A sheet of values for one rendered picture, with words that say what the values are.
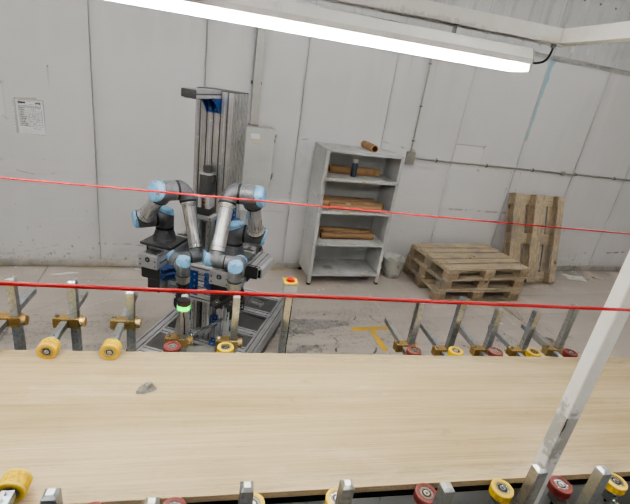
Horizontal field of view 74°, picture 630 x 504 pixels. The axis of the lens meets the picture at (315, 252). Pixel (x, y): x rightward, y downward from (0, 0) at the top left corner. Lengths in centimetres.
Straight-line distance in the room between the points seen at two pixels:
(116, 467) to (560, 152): 618
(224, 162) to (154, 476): 187
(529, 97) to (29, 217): 578
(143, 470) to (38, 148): 368
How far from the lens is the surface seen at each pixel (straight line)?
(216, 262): 227
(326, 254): 527
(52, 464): 175
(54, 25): 468
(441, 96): 540
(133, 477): 166
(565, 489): 202
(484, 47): 173
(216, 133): 282
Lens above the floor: 216
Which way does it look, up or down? 22 degrees down
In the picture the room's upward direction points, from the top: 9 degrees clockwise
